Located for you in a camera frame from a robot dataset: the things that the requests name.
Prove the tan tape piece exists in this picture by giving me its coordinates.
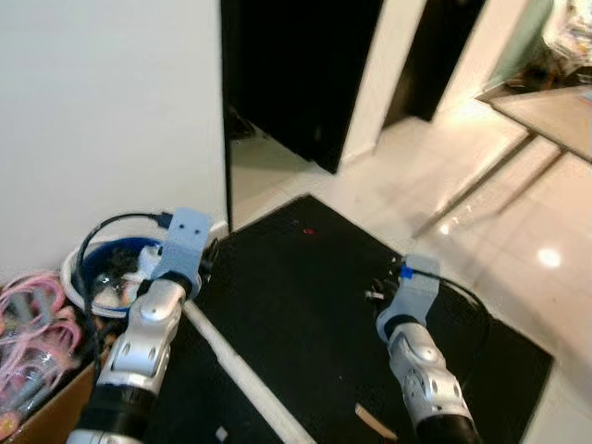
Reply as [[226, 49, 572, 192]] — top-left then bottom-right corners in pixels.
[[355, 403, 400, 441]]

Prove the pink plastic bag of bottles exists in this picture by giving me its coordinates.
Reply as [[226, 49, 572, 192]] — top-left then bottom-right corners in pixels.
[[0, 272, 86, 438]]

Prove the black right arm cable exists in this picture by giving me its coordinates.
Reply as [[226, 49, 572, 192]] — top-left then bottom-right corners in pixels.
[[401, 266, 493, 375]]

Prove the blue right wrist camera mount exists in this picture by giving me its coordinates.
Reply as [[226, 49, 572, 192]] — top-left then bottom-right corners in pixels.
[[374, 254, 444, 339]]

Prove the white bin with blue liner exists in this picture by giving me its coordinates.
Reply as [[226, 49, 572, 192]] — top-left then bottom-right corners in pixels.
[[59, 235, 228, 321]]

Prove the long white pole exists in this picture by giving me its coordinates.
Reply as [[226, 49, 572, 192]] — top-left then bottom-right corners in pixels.
[[179, 300, 317, 444]]

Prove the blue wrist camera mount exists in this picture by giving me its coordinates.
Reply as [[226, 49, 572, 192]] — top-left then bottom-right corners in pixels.
[[152, 208, 215, 298], [374, 254, 444, 339]]

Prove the black floor mat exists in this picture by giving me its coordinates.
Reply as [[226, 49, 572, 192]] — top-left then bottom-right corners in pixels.
[[142, 193, 557, 444]]

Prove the wooden table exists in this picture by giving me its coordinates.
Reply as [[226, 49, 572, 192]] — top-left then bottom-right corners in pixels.
[[411, 83, 592, 239]]

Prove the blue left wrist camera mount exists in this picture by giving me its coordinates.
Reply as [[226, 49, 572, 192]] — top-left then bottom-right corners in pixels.
[[152, 208, 215, 298]]

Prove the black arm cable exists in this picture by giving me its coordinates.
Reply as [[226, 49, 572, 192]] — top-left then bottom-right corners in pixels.
[[401, 266, 493, 375], [75, 212, 176, 373]]

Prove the brown cardboard box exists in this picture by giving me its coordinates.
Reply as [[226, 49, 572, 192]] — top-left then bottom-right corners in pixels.
[[7, 359, 105, 444]]

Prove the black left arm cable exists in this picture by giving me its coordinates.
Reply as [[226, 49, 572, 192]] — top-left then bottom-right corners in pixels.
[[75, 212, 176, 373]]

